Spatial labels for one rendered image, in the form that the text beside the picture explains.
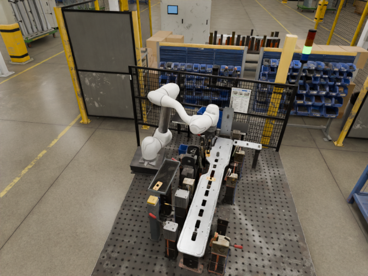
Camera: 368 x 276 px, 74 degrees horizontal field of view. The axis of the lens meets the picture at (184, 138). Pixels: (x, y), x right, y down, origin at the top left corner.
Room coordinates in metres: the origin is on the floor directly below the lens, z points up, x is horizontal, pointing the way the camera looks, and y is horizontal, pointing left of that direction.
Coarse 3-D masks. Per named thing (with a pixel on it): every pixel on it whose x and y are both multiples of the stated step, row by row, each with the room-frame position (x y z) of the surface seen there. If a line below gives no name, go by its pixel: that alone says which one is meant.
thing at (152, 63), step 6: (144, 48) 5.53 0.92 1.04; (150, 48) 5.53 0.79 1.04; (150, 54) 5.32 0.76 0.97; (150, 60) 5.28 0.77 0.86; (150, 66) 5.24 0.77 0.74; (156, 66) 5.23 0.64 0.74; (150, 72) 4.85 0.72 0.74; (156, 72) 4.86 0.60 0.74; (144, 78) 5.21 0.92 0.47; (150, 78) 4.78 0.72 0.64; (156, 78) 4.78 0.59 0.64; (144, 84) 4.94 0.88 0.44; (150, 84) 4.79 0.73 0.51; (156, 84) 4.78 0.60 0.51; (150, 90) 4.79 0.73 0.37
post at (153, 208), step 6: (150, 204) 1.13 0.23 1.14; (156, 204) 1.13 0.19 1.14; (150, 210) 1.13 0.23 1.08; (156, 210) 1.12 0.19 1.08; (150, 216) 1.13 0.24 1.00; (156, 216) 1.13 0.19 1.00; (150, 222) 1.14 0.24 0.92; (156, 222) 1.12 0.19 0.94; (150, 228) 1.14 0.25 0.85; (156, 228) 1.12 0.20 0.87; (156, 234) 1.12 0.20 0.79; (156, 240) 1.12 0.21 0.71
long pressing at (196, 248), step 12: (216, 144) 2.05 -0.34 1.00; (228, 144) 2.06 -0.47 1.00; (216, 156) 1.85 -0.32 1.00; (228, 156) 1.86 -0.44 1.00; (216, 168) 1.68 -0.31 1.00; (204, 180) 1.52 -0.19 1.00; (216, 180) 1.52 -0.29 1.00; (204, 192) 1.38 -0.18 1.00; (216, 192) 1.38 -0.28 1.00; (192, 204) 1.25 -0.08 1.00; (192, 216) 1.14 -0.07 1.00; (204, 216) 1.14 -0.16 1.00; (192, 228) 1.04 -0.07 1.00; (204, 228) 1.04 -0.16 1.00; (180, 240) 0.94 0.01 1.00; (204, 240) 0.95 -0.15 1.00; (192, 252) 0.86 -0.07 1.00; (204, 252) 0.87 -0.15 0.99
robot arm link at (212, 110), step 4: (212, 104) 1.63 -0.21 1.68; (208, 108) 1.58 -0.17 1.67; (212, 108) 1.57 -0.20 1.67; (216, 108) 1.58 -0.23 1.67; (204, 112) 1.59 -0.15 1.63; (208, 112) 1.57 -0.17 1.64; (212, 112) 1.56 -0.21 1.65; (216, 112) 1.56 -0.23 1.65; (212, 116) 1.54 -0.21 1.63; (216, 116) 1.56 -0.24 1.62; (212, 120) 1.52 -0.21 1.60; (216, 120) 1.56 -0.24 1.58; (212, 124) 1.54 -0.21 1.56; (216, 124) 1.59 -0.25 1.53
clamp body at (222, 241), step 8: (216, 240) 0.95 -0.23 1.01; (224, 240) 0.91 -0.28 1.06; (216, 248) 0.89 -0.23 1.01; (224, 248) 0.88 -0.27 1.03; (216, 256) 0.89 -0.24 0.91; (224, 256) 0.87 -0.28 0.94; (208, 264) 0.94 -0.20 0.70; (216, 264) 0.88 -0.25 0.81; (224, 264) 0.94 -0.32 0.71; (216, 272) 0.88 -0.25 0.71; (224, 272) 0.89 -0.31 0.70
